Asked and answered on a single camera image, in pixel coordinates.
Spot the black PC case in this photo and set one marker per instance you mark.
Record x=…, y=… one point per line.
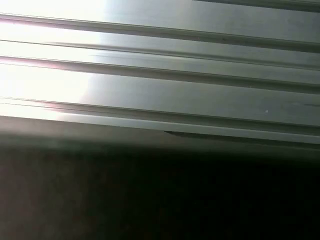
x=150, y=195

